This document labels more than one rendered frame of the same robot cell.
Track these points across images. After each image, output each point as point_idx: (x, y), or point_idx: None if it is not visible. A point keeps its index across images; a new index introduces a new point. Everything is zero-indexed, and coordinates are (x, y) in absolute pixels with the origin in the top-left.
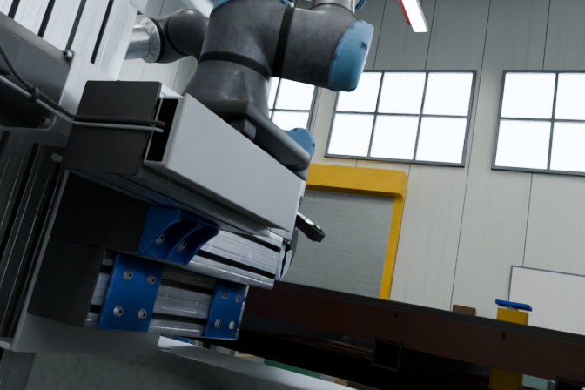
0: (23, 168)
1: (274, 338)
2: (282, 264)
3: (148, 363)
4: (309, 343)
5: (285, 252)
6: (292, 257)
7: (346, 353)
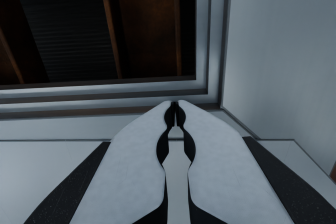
0: None
1: (180, 23)
2: (159, 152)
3: None
4: (11, 44)
5: (160, 211)
6: (77, 187)
7: None
